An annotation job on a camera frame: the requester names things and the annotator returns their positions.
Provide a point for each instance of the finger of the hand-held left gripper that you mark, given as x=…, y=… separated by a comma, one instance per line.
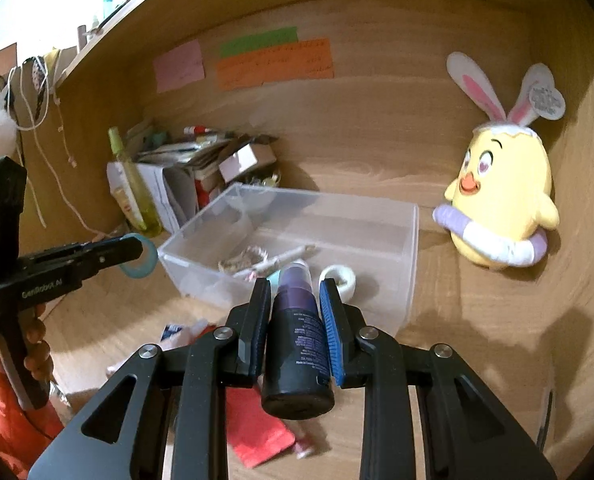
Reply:
x=112, y=260
x=62, y=250

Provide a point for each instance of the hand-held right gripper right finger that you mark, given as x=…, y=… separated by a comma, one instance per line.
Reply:
x=329, y=330

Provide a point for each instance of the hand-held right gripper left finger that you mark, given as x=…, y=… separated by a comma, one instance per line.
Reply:
x=259, y=330

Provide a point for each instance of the teal tape roll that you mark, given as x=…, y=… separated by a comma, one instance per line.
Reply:
x=147, y=265

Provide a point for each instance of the dark purple spray bottle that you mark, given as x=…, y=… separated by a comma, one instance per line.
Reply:
x=297, y=350

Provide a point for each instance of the white tape roll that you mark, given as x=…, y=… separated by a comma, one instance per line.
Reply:
x=339, y=282

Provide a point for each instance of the pink cosmetic tube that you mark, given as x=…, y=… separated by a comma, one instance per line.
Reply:
x=199, y=332

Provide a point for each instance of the white pen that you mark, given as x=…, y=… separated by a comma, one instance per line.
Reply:
x=287, y=255

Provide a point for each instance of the blue packet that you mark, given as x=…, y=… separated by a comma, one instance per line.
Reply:
x=172, y=332

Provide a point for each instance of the clear plastic bin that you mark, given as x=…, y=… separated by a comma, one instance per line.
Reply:
x=357, y=240

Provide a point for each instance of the red foil pouch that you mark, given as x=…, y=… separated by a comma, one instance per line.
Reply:
x=257, y=435

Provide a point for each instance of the person's left hand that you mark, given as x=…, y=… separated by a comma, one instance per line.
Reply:
x=39, y=360

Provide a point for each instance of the green spray bottle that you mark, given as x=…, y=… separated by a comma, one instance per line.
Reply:
x=139, y=195

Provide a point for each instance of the folded white paper leaflets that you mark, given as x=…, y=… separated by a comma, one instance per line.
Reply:
x=177, y=195

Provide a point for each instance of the red boxes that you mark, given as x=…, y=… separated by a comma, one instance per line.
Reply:
x=208, y=192

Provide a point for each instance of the small pink tube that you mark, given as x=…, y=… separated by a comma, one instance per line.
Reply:
x=304, y=447

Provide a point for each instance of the white ceramic bowl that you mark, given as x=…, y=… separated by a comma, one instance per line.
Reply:
x=262, y=199

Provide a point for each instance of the stack of books and papers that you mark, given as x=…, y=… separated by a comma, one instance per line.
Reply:
x=187, y=152

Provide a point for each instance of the red white marker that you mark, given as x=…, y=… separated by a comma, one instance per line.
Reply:
x=199, y=130

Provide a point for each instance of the small white box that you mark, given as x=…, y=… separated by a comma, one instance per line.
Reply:
x=244, y=160

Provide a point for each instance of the pink paper note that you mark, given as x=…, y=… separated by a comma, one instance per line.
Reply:
x=179, y=66

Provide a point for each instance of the yellow chick plush toy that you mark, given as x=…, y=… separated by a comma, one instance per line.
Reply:
x=502, y=185

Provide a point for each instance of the orange paper note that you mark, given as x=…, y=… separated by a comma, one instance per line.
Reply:
x=277, y=65

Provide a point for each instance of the green paper note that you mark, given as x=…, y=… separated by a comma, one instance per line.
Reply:
x=257, y=42

